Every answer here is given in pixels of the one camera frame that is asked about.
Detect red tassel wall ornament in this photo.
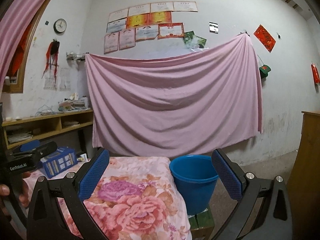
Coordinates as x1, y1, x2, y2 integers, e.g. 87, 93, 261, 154
43, 39, 60, 80

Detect wooden cabinet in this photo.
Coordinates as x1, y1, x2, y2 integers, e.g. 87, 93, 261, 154
287, 111, 319, 239

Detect red paper wall poster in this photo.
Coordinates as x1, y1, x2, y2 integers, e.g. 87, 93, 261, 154
254, 24, 276, 53

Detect floral pink blanket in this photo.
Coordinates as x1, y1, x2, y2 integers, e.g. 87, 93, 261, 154
22, 155, 193, 240

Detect small silver wall sticker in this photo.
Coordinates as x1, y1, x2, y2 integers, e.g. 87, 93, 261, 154
209, 22, 219, 34

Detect green cardboard box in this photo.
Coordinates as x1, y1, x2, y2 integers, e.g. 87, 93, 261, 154
189, 206, 215, 240

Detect stack of books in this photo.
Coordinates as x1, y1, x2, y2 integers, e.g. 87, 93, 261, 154
58, 93, 89, 112

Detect red hanging firecracker ornament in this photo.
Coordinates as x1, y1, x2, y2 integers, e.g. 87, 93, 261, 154
311, 63, 320, 85

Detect round wall clock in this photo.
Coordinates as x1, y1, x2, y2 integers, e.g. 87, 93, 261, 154
53, 18, 67, 34

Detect wooden shelf desk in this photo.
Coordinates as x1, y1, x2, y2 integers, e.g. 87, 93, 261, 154
2, 110, 94, 150

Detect left hand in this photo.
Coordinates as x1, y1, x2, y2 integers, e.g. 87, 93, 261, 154
0, 172, 31, 217

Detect red framed certificate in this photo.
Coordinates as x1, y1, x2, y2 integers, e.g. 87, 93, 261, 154
158, 23, 184, 39

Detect blue plastic bucket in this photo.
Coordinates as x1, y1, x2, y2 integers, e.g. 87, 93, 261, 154
169, 155, 219, 216

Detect green photo posters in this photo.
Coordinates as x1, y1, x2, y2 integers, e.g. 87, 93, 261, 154
183, 31, 207, 49

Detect pink hanging sheet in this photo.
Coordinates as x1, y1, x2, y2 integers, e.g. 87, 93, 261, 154
86, 34, 263, 158

